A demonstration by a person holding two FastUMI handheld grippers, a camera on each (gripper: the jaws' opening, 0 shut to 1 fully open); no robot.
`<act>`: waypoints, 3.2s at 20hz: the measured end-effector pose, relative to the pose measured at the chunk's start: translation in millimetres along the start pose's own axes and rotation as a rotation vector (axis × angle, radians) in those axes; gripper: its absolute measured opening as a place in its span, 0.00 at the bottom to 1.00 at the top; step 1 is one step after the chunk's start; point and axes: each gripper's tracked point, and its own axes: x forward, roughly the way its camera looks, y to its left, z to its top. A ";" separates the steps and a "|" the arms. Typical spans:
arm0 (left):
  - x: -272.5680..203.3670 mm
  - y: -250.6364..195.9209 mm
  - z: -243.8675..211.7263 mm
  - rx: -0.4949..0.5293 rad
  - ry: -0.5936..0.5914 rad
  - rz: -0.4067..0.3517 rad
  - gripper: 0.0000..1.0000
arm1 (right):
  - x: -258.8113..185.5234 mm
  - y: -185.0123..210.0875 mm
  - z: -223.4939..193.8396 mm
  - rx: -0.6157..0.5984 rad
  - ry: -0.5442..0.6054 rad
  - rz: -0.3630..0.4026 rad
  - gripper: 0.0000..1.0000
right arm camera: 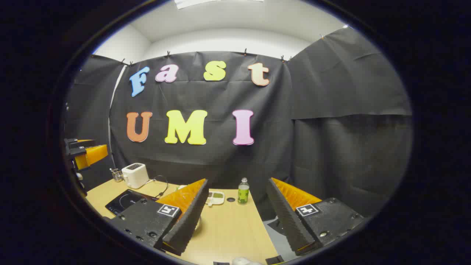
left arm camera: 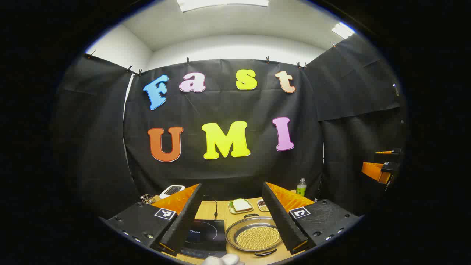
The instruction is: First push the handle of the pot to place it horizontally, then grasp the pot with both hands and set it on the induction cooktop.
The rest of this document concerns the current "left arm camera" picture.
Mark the ceiling light panel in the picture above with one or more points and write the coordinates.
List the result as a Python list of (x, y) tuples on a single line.
[(343, 30)]

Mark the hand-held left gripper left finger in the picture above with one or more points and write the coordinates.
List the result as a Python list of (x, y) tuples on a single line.
[(186, 217)]

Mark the black induction cooktop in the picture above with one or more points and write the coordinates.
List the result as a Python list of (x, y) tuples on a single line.
[(206, 235)]

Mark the white divided dish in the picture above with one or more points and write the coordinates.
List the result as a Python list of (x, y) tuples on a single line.
[(263, 205)]

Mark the sandwich with lettuce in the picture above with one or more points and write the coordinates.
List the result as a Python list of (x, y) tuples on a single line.
[(241, 205)]

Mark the stainless steel pot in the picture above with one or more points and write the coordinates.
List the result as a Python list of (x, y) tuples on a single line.
[(232, 232)]

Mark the green label drink bottle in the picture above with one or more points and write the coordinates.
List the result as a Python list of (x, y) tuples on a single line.
[(301, 188)]

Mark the white toaster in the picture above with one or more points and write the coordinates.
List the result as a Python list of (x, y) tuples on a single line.
[(171, 191)]

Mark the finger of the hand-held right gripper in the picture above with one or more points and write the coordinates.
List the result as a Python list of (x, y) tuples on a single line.
[(390, 168), (396, 151)]

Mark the pile of soybeans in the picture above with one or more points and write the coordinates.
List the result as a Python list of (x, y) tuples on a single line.
[(257, 237)]

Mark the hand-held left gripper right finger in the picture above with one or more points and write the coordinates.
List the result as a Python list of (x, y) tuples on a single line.
[(279, 217)]

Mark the pale green sandwich plate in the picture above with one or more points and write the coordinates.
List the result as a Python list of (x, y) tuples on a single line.
[(231, 210)]

